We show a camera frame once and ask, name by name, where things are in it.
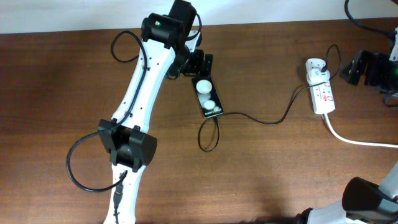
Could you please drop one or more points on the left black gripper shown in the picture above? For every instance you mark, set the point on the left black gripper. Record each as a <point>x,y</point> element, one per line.
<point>196,67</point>

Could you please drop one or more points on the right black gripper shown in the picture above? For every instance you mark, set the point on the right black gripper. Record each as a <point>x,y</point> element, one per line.
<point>375,64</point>

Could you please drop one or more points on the black smartphone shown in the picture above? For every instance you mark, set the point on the black smartphone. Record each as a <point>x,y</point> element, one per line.
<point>207,96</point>

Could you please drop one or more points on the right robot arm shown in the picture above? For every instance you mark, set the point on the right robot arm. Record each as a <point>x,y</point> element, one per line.
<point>362,201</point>

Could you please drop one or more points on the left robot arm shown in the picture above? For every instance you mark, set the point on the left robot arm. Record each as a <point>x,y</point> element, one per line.
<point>169,47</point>

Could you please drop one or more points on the white USB charger plug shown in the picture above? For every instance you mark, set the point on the white USB charger plug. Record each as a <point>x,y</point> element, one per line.
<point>316,76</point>

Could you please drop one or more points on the white power strip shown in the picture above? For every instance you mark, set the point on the white power strip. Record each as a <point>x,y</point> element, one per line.
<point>321,94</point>

